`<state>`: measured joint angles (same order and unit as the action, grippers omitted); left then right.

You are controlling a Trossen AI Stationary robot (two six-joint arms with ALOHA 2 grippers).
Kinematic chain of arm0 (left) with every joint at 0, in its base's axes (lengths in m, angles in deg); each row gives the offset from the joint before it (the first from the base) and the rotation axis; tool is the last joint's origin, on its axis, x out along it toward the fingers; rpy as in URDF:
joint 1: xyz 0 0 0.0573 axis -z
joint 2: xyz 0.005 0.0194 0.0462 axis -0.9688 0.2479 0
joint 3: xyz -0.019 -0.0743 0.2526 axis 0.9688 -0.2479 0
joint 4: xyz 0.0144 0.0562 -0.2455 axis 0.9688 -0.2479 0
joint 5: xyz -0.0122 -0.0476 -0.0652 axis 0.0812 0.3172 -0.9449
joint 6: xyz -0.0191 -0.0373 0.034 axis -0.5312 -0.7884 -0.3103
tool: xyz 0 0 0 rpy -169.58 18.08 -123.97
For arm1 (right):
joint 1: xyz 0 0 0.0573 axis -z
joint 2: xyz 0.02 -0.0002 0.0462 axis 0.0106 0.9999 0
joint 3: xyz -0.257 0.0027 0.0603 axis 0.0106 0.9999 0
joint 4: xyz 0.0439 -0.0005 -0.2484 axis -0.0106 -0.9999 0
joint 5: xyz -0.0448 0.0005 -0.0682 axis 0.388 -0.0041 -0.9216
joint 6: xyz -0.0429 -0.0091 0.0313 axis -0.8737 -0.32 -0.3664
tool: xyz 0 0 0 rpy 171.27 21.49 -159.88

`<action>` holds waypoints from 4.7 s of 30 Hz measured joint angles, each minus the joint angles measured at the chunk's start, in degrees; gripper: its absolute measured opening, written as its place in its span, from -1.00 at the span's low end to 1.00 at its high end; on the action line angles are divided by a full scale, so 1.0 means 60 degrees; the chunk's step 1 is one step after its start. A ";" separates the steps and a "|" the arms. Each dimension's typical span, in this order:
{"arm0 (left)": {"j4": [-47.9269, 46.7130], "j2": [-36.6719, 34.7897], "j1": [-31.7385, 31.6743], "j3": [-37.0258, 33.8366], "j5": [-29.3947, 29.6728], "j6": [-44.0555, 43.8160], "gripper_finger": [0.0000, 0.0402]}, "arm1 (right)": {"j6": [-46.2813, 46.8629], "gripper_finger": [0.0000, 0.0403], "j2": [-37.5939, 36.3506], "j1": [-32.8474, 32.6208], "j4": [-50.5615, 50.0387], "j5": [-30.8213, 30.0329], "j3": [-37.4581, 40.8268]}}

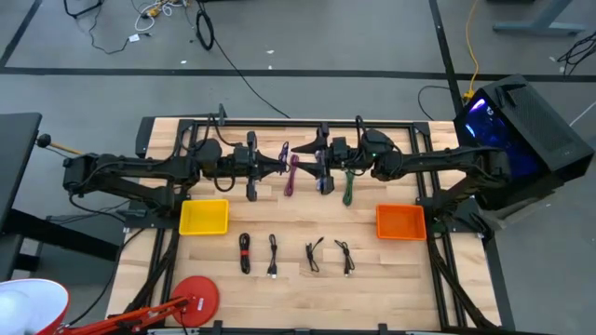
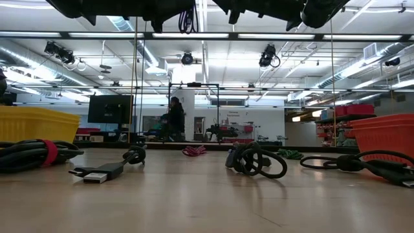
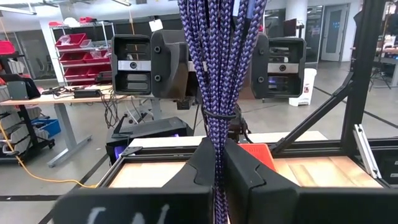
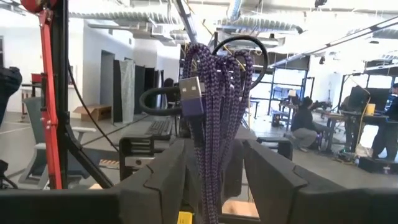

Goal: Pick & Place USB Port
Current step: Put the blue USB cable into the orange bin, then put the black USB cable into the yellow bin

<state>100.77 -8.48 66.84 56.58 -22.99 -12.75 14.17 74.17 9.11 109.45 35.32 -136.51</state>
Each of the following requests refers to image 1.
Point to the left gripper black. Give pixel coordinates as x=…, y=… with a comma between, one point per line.
x=251, y=165

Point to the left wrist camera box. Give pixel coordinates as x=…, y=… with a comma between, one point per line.
x=241, y=153

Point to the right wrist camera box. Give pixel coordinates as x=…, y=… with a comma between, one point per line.
x=340, y=147

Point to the black computer case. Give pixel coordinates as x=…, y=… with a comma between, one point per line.
x=535, y=125

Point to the black clamp bracket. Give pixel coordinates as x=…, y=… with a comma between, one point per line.
x=222, y=114

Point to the orange plastic bin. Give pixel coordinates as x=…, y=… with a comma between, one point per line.
x=400, y=223

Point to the black metal table frame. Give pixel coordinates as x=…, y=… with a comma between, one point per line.
x=279, y=124

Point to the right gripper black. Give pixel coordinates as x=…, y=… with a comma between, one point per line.
x=327, y=163

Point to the grey computer stand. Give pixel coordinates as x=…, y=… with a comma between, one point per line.
x=512, y=218

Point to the yellow plastic bin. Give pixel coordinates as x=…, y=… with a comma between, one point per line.
x=205, y=218

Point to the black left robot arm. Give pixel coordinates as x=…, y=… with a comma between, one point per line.
x=116, y=170

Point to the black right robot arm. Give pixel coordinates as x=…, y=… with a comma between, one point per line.
x=433, y=160

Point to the red round lamp base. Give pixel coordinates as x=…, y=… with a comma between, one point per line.
x=195, y=293

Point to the black desk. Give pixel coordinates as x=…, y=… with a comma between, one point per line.
x=16, y=153

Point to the wooden stick with black knob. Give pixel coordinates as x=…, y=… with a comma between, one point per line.
x=43, y=140

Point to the grey desk leg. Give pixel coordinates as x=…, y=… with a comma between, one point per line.
x=535, y=27

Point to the red and white lamp shade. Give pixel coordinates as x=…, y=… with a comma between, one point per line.
x=32, y=307

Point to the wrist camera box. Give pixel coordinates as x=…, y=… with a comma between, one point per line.
x=241, y=153
x=340, y=147

